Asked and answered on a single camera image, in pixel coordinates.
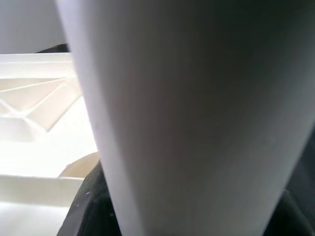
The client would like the white plastic table top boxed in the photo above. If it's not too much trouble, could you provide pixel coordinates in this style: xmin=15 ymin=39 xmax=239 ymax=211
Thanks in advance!
xmin=0 ymin=52 xmax=101 ymax=229

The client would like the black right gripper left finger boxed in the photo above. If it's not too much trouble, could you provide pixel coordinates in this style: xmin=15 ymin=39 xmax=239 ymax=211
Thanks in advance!
xmin=56 ymin=159 xmax=124 ymax=236

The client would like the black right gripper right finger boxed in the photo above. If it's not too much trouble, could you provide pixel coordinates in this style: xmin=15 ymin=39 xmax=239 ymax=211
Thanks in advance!
xmin=267 ymin=189 xmax=315 ymax=236

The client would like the white plastic table leg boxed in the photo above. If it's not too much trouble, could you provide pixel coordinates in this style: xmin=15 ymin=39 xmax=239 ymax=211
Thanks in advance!
xmin=55 ymin=0 xmax=315 ymax=236

